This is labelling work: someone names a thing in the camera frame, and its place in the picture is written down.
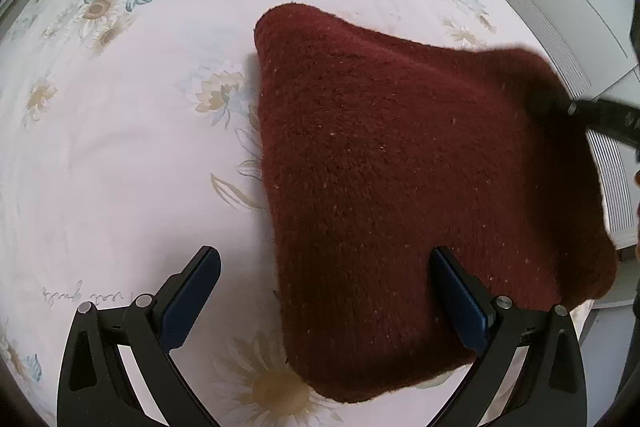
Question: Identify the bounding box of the dark red knitted sweater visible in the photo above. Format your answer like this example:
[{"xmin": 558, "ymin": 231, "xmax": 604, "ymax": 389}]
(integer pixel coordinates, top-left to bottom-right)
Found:
[{"xmin": 255, "ymin": 4, "xmax": 616, "ymax": 403}]

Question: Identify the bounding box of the person's right hand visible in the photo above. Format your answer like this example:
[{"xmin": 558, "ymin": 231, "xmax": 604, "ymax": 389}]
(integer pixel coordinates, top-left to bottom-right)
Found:
[{"xmin": 631, "ymin": 168, "xmax": 640, "ymax": 263}]

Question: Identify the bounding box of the white louvered wardrobe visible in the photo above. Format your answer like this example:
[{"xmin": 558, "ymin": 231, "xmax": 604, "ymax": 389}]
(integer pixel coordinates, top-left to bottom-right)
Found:
[{"xmin": 439, "ymin": 0, "xmax": 640, "ymax": 308}]

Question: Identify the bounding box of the floral white bed sheet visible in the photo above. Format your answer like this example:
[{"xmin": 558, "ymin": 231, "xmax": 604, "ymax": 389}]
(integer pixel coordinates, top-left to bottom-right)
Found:
[{"xmin": 1, "ymin": 0, "xmax": 538, "ymax": 426}]

